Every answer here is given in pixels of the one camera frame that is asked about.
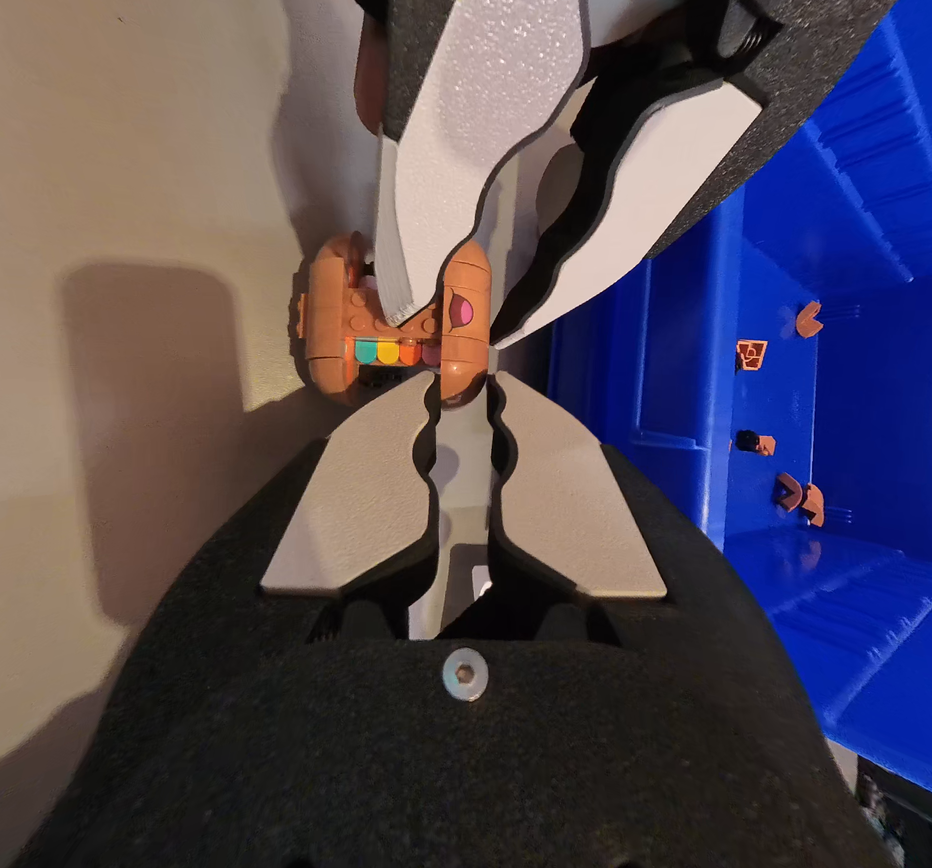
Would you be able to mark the person's left hand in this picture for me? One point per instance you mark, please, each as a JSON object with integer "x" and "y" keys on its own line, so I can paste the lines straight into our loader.
{"x": 368, "y": 82}

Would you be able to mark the brown notched round brick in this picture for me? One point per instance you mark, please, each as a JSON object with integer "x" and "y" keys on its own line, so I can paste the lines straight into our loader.
{"x": 808, "y": 320}

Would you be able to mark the colourful toy brick model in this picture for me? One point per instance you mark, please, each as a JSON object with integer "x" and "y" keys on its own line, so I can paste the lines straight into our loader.
{"x": 335, "y": 315}

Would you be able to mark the black toy brick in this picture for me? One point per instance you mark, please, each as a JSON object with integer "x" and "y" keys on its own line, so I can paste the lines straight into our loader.
{"x": 747, "y": 441}

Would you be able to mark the brown hollow square brick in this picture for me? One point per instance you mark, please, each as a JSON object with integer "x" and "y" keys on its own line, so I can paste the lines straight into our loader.
{"x": 751, "y": 355}

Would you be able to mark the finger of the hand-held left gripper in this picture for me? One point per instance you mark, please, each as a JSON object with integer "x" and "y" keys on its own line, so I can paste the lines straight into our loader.
{"x": 480, "y": 96}
{"x": 655, "y": 184}

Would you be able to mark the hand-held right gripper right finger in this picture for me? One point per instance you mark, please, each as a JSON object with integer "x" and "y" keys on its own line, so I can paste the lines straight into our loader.
{"x": 575, "y": 511}

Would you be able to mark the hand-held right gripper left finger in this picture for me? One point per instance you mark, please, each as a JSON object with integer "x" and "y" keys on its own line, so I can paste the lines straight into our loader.
{"x": 349, "y": 511}

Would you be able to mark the blue plastic bin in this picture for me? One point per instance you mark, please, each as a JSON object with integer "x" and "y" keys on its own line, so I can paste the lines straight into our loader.
{"x": 837, "y": 628}

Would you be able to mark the brown curved toy brick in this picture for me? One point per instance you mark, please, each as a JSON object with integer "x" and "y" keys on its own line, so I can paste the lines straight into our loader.
{"x": 786, "y": 493}
{"x": 814, "y": 505}

